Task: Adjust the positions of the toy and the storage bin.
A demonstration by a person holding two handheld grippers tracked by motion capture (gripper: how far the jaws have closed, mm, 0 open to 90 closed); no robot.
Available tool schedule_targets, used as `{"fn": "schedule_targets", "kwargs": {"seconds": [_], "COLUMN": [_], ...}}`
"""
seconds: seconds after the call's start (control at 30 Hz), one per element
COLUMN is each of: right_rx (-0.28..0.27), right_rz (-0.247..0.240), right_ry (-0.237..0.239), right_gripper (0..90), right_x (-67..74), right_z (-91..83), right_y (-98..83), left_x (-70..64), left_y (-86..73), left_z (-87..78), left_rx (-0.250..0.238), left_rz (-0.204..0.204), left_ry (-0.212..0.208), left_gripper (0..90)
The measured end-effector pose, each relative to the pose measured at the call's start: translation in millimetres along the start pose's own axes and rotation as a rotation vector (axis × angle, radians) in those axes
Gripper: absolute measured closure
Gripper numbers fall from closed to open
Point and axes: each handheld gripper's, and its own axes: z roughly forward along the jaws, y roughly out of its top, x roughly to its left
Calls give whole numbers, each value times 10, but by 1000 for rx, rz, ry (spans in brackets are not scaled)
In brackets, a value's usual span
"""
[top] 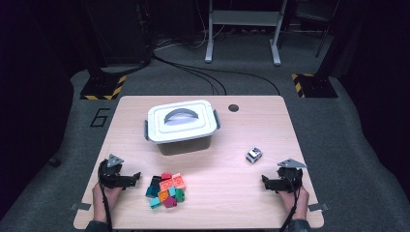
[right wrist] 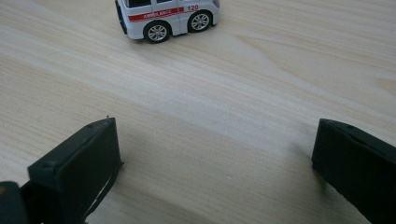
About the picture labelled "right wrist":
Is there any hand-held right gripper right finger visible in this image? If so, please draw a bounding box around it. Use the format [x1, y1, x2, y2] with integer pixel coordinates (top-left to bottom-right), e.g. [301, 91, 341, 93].
[311, 119, 396, 224]

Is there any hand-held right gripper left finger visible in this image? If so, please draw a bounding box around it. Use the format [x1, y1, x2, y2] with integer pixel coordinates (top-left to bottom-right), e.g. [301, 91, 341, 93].
[20, 116, 124, 224]

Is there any black object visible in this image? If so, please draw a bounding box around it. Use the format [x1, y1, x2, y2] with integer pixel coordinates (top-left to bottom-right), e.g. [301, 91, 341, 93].
[115, 0, 220, 44]

